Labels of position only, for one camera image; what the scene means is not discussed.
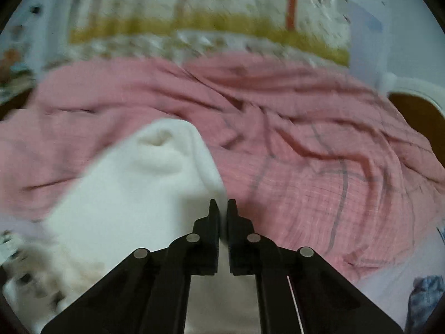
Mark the cream white printed hoodie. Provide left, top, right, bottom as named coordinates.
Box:
left=1, top=119, right=260, bottom=333

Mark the blue white plaid garment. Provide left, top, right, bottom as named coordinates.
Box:
left=405, top=275, right=444, bottom=333

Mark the pink plaid quilt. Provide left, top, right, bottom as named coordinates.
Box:
left=1, top=53, right=444, bottom=281

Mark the white and brown headboard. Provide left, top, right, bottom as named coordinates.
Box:
left=377, top=72, right=445, bottom=166

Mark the tree and grass pattern curtain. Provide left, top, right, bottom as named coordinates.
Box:
left=66, top=0, right=352, bottom=67

